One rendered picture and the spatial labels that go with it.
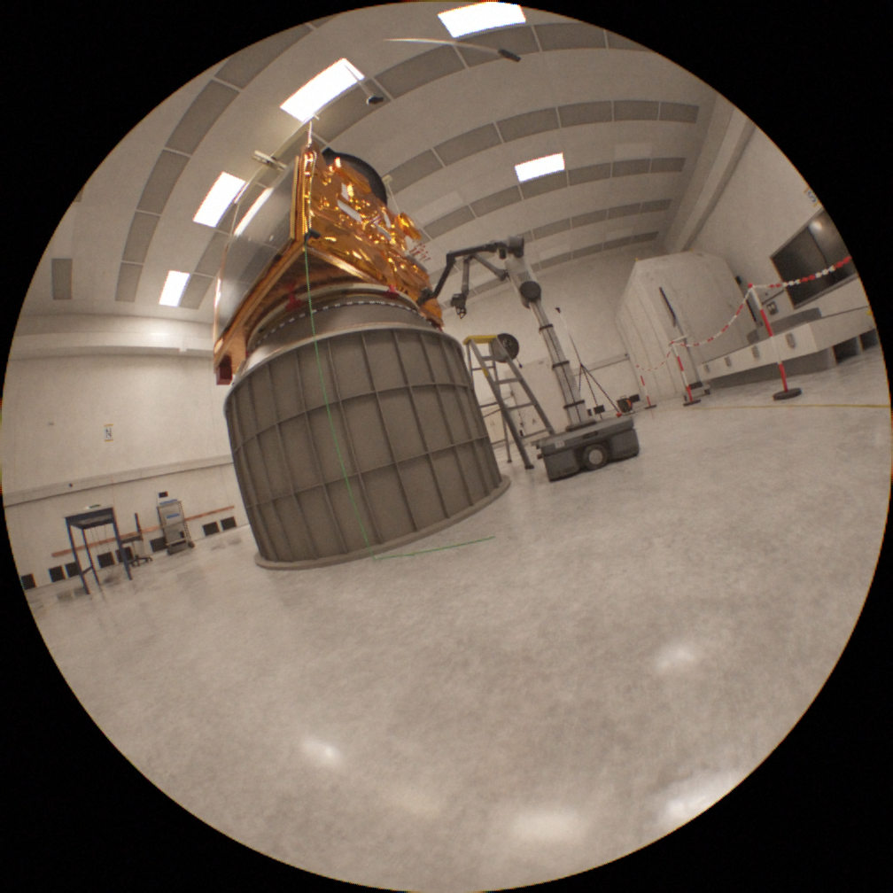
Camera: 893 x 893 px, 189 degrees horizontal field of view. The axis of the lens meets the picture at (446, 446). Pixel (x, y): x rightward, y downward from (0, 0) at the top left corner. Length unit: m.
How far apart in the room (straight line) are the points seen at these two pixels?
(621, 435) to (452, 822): 1.76
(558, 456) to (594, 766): 1.55
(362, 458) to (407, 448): 0.24
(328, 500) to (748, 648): 1.49
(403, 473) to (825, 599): 1.55
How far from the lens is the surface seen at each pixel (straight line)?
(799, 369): 4.42
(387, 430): 1.37
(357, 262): 2.18
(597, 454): 1.72
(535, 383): 5.10
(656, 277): 6.97
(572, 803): 0.38
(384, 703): 0.53
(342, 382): 1.46
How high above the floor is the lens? 0.38
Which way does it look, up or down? 1 degrees up
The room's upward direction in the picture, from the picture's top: 17 degrees counter-clockwise
